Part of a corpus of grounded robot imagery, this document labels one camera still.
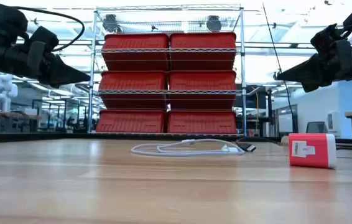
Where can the black equipment stand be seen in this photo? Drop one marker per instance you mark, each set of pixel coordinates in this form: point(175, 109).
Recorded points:
point(269, 109)

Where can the white wall dispenser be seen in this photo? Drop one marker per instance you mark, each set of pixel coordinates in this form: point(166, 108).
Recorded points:
point(333, 121)

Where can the background workbench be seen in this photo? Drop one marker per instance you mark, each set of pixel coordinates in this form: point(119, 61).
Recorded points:
point(8, 116)

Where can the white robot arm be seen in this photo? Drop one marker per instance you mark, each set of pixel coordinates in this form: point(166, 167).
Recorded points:
point(4, 93)

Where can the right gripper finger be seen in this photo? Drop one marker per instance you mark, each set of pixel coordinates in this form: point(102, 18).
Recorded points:
point(303, 76)

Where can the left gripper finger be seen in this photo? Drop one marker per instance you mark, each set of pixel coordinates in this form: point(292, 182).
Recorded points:
point(65, 74)

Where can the red and white USB charger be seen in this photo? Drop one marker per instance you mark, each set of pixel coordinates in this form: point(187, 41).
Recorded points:
point(319, 151)

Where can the dark grey chair back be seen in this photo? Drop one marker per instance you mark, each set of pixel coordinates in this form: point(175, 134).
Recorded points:
point(316, 128)

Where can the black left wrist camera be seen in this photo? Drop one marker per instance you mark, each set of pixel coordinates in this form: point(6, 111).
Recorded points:
point(2, 20)

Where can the grey round spool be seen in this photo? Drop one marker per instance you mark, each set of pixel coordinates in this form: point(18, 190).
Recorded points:
point(110, 23)
point(214, 23)

